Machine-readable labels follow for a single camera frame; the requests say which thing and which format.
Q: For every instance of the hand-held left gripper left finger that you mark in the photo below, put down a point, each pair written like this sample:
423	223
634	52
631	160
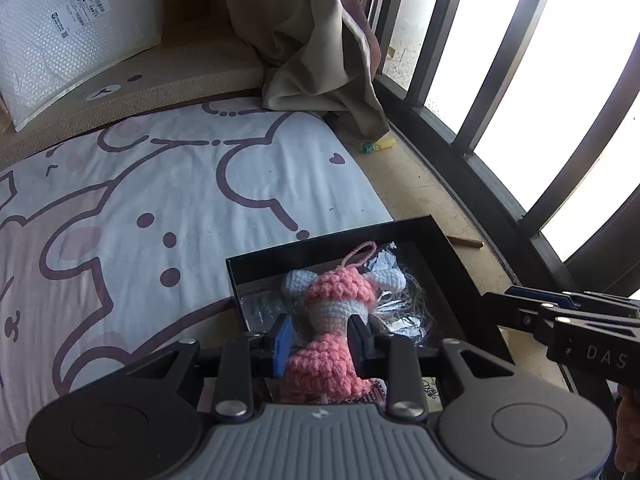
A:
283	345

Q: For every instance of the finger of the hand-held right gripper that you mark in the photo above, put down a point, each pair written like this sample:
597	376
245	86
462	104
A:
515	312
590	302

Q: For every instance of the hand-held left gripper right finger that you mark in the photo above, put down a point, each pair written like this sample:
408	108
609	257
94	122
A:
357	345

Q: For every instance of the red card box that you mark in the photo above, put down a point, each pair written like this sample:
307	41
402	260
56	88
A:
372	395

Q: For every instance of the pink crochet doll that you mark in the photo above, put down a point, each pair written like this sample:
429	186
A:
330	295

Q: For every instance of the black cardboard box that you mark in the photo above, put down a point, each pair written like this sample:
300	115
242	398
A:
450	270

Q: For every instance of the person's right hand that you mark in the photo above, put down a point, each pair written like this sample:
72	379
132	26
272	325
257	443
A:
629	430

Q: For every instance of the stone window sill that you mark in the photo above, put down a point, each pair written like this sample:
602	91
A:
425	190

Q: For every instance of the printed bed sheet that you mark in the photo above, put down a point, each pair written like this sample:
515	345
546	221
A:
150	210

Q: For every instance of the black window grille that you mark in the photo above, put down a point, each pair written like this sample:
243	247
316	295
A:
440	60

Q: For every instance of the tan cushion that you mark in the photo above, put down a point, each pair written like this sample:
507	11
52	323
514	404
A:
175	80

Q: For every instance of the beige curtain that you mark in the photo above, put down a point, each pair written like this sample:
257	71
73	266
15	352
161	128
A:
300	35

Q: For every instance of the white bubble mailer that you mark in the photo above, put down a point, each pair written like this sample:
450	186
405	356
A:
65	45

